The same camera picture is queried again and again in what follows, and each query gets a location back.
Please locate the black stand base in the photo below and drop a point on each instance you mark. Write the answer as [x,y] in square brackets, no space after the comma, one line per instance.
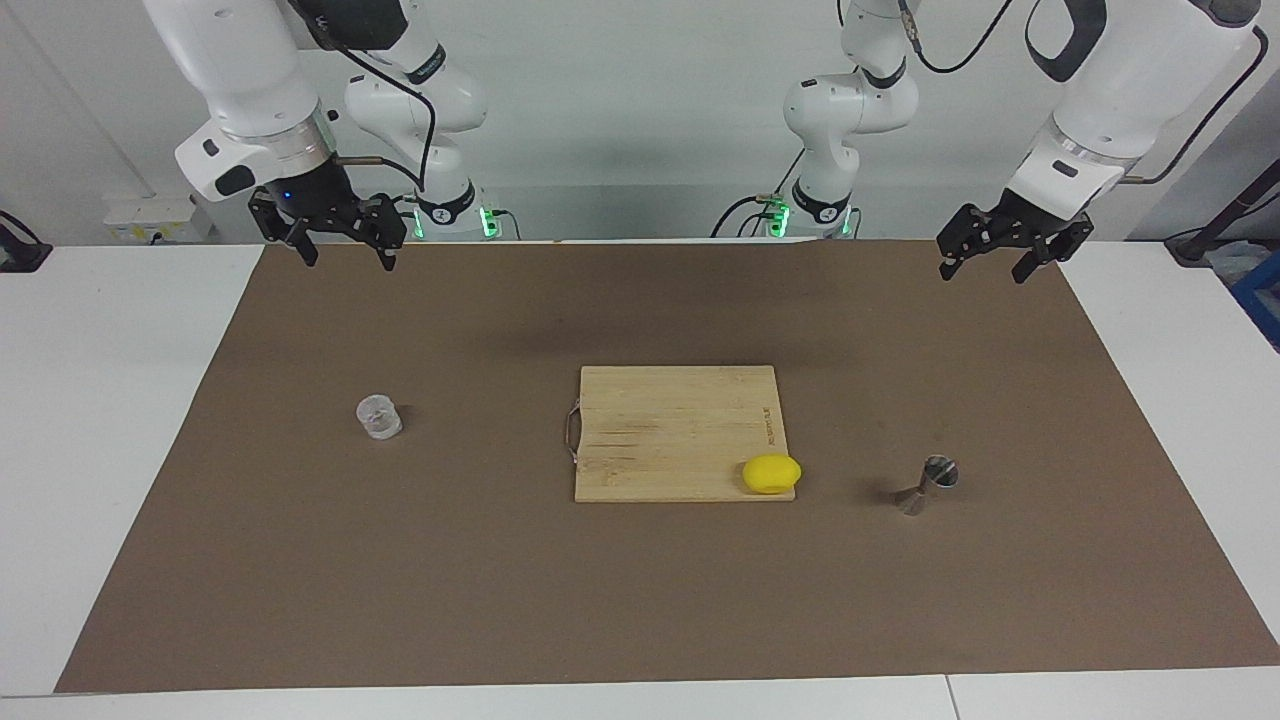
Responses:
[20,255]

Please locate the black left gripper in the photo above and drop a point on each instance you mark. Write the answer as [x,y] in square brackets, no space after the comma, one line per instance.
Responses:
[1030,218]

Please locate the metal jigger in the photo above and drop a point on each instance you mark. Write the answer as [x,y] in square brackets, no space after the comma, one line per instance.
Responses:
[938,472]

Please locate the clear glass cup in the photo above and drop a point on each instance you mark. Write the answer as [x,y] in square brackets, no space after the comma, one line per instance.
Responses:
[379,418]

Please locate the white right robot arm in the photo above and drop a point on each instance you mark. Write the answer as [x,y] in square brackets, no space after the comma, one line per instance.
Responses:
[250,70]

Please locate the blue crate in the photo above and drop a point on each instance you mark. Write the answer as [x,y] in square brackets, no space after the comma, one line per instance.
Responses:
[1262,295]

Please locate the yellow lemon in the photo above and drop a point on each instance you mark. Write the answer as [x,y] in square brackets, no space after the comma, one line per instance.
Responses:
[771,474]

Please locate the brown table mat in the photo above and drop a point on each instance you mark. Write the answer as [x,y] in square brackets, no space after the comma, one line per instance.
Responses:
[640,600]

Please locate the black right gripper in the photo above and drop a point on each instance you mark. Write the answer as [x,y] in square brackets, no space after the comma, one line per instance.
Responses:
[315,200]

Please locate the white wall socket box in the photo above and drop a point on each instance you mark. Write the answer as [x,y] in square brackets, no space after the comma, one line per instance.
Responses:
[150,215]

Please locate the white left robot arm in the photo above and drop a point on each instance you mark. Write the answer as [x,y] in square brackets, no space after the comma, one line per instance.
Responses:
[1130,80]

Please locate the black floor stand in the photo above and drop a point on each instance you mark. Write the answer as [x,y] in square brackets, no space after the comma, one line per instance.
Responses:
[1225,215]

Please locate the wooden cutting board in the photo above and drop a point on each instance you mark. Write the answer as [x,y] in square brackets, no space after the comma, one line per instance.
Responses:
[670,430]

